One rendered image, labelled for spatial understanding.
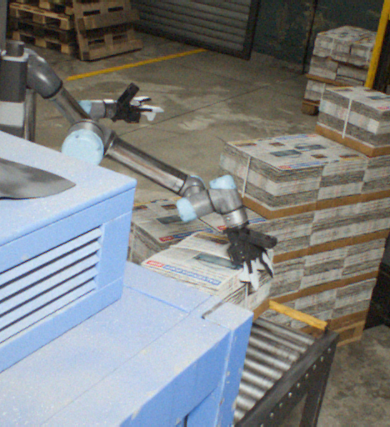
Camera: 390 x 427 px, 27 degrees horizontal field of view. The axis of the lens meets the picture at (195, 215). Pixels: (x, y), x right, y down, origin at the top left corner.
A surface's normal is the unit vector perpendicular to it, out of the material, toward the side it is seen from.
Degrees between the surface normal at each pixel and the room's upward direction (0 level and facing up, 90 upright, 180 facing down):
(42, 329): 90
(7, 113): 90
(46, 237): 90
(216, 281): 6
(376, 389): 0
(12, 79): 90
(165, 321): 0
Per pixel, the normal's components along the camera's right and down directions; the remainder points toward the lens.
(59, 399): 0.14, -0.91
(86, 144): 0.12, 0.30
